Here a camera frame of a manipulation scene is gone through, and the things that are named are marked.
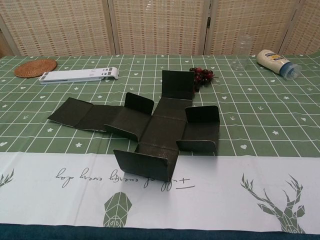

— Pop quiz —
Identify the black foldable cardboard box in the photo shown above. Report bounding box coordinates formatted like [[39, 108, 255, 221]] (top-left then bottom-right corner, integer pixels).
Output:
[[46, 70, 221, 180]]

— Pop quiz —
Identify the dark red grape bunch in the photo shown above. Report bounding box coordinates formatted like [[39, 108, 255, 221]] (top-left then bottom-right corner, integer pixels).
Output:
[[189, 66, 215, 94]]

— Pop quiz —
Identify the bamboo folding screen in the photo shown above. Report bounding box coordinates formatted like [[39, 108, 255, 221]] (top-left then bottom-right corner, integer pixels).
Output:
[[0, 0, 320, 57]]

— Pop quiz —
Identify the white flat electronic device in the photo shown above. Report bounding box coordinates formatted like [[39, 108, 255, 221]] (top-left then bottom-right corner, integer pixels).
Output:
[[39, 66, 119, 86]]

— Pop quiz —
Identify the clear empty jar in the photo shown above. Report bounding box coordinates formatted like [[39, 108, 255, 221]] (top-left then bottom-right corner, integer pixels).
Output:
[[231, 34, 255, 74]]

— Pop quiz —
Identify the mayonnaise squeeze bottle blue cap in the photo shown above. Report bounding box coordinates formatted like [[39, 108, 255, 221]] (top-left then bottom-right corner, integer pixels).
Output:
[[256, 49, 301, 81]]

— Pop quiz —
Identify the round woven rattan coaster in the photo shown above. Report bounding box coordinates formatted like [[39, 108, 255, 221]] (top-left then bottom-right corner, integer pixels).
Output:
[[14, 59, 58, 79]]

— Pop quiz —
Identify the dark teal under cloth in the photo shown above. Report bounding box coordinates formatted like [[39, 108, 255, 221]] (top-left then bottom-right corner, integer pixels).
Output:
[[0, 219, 320, 240]]

